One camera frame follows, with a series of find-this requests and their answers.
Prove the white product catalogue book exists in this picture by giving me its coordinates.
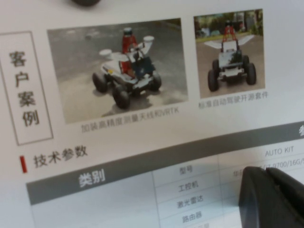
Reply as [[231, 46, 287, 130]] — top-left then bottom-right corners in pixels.
[[0, 0, 304, 228]]

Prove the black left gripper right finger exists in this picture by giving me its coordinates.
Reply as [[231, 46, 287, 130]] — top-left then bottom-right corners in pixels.
[[265, 167, 304, 213]]

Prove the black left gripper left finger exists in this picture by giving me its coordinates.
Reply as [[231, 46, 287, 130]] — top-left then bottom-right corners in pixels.
[[238, 166, 304, 228]]

